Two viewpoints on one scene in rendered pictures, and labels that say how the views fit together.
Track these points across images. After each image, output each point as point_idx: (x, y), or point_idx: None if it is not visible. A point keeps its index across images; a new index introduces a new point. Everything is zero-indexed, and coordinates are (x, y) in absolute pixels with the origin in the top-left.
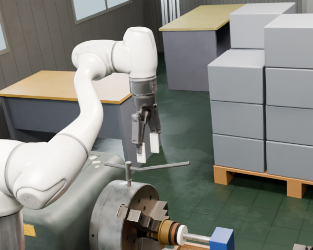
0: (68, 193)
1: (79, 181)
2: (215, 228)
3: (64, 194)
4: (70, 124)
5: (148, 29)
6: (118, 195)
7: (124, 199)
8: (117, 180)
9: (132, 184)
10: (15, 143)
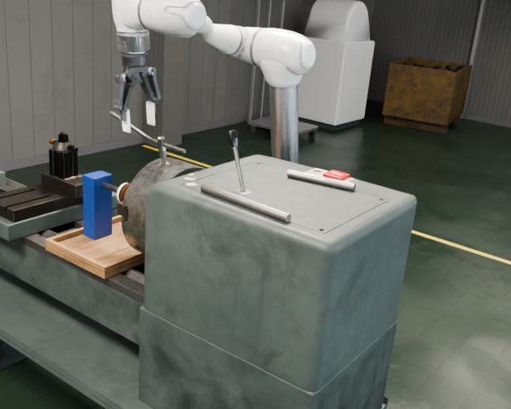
0: (234, 161)
1: (218, 167)
2: (96, 178)
3: None
4: (225, 25)
5: None
6: (180, 161)
7: (176, 159)
8: (173, 174)
9: (160, 164)
10: (266, 28)
